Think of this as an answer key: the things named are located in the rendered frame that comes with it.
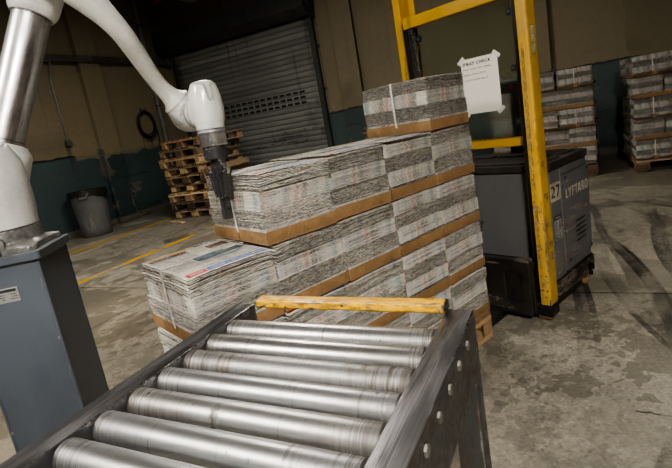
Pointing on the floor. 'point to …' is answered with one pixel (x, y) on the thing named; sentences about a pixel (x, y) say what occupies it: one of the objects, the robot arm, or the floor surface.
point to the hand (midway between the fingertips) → (226, 208)
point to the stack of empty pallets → (197, 201)
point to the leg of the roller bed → (475, 433)
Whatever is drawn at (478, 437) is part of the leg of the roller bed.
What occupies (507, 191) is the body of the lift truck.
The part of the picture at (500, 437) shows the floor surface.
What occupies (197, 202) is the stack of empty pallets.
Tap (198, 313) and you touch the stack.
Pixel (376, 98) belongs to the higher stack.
